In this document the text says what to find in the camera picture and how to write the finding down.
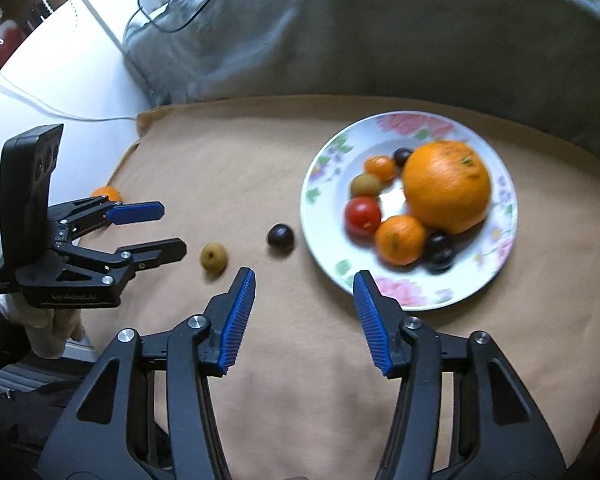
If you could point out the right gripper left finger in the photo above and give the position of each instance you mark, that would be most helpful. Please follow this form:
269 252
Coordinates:
144 410

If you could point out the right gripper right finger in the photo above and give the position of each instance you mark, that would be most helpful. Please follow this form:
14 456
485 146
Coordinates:
498 431

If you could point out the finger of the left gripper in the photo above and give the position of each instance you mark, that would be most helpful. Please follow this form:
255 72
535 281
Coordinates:
71 220
145 252

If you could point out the smooth large orange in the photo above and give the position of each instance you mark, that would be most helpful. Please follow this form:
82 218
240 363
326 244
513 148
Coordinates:
108 191

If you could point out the yellow-green longan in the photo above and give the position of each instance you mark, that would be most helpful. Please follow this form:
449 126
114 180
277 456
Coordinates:
213 258
365 185

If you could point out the dark plum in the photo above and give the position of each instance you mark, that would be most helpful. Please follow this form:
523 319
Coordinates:
281 237
439 252
401 156

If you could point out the small orange mandarin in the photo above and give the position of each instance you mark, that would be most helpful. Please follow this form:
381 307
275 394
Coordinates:
400 240

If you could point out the red cherry tomato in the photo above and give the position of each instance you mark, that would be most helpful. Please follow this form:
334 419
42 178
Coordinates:
362 216

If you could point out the large speckled orange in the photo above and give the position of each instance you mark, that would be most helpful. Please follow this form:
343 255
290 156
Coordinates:
446 186

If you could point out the tiny orange kumquat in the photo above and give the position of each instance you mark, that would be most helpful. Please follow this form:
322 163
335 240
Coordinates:
382 167

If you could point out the left white gloved hand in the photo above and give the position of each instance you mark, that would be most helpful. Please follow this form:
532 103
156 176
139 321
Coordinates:
48 330

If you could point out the beige cushion mat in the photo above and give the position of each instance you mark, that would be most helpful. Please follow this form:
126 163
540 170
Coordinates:
304 398

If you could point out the floral white plate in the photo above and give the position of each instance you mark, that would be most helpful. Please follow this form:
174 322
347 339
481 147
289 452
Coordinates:
481 251

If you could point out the grey blanket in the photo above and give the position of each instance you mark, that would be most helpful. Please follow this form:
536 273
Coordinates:
536 62

